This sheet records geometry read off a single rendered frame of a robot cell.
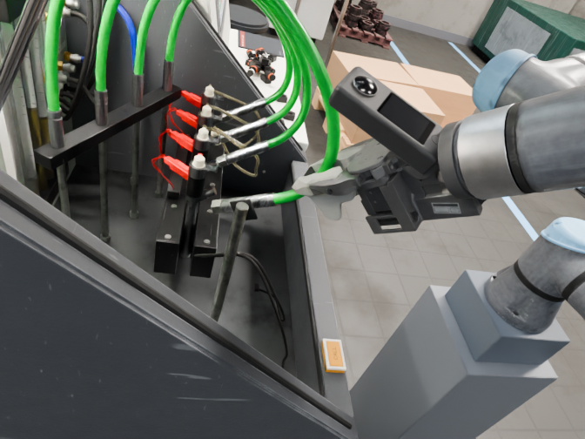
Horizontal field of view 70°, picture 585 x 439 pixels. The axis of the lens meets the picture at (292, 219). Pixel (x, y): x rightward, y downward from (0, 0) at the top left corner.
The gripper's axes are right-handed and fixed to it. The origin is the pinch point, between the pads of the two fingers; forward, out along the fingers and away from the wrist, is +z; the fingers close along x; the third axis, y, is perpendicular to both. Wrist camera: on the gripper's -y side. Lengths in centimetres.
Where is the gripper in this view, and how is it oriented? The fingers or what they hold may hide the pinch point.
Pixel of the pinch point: (304, 175)
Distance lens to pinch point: 51.7
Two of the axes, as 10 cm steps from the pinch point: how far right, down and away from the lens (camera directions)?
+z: -6.8, 0.9, 7.3
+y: 5.0, 7.9, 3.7
